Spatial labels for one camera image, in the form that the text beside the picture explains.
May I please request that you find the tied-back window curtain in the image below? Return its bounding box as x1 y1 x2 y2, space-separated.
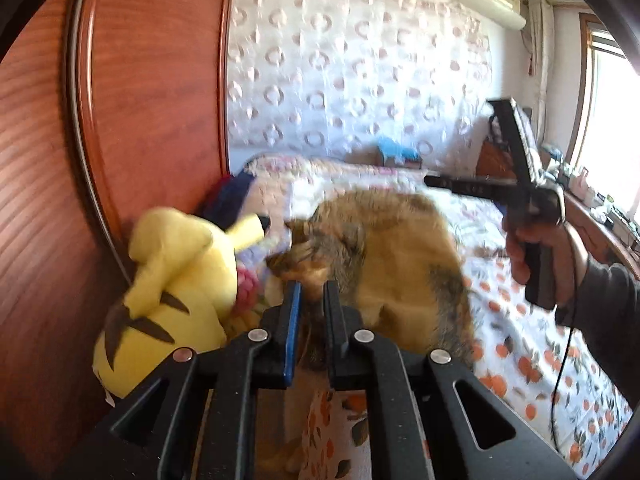
522 0 553 126

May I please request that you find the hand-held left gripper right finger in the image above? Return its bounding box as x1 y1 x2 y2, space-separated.
322 280 576 480

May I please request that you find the window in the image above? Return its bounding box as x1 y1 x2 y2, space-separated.
565 10 640 181

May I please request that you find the person's right hand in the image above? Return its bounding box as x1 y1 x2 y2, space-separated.
502 220 588 308

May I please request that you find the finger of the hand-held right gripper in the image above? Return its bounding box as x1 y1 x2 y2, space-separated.
487 97 540 190
424 174 521 202

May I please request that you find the sheer circle-print curtain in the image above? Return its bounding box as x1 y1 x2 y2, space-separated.
227 0 501 171

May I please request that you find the floral bed sheet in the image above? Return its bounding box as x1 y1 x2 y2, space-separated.
242 154 636 480

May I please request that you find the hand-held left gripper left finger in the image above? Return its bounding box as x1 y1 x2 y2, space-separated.
92 281 303 480

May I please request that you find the blue box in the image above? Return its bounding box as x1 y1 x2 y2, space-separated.
376 135 423 168

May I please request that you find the person's right forearm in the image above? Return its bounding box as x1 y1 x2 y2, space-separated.
565 255 640 411

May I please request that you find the golden patterned garment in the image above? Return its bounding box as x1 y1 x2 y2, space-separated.
265 189 476 476

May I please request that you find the yellow plush toy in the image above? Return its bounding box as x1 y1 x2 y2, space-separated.
92 206 271 401

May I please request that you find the wooden sliding-door wardrobe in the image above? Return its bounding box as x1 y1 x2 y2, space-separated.
0 0 238 441

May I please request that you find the navy blanket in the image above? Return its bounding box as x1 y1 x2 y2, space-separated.
200 172 258 221

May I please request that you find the black cable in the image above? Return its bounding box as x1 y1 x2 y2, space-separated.
550 305 581 451

